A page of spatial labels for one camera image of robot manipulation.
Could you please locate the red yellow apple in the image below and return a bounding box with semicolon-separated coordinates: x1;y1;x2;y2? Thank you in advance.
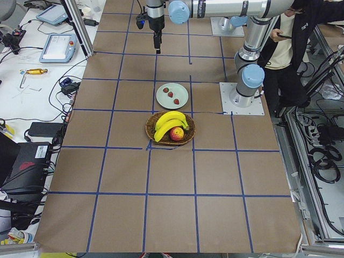
169;127;184;141

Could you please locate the black power adapter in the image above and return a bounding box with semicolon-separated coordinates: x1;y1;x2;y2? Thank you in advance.
28;122;63;138

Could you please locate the person in black jacket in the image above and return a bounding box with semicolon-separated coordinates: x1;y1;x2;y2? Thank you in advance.
258;1;343;116

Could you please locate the light green plate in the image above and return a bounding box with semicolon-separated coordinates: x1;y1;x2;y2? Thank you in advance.
156;83;189;110

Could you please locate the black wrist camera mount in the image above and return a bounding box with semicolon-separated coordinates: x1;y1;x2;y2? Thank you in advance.
136;13;147;30

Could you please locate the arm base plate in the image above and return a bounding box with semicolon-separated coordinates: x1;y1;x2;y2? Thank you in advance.
219;82;264;116
210;16;248;37

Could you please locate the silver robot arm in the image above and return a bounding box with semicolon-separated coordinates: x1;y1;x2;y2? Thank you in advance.
230;17;278;108
142;1;293;61

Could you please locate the blue teach pendant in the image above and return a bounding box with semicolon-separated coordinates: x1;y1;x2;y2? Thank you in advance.
39;34;78;63
36;5;68;26

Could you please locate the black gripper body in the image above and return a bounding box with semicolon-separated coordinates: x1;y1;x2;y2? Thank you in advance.
148;6;164;34

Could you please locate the black computer case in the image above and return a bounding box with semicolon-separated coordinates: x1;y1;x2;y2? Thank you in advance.
1;134;52;194

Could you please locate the wicker fruit basket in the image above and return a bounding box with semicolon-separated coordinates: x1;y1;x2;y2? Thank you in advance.
145;111;196;146

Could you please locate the yellow banana bunch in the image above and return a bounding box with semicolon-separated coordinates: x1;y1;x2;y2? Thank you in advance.
154;111;189;142

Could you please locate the gold metal cylinder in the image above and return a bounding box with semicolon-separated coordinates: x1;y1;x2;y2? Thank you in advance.
25;68;48;75

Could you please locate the aluminium frame post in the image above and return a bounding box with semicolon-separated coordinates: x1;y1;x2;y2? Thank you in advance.
60;0;94;58

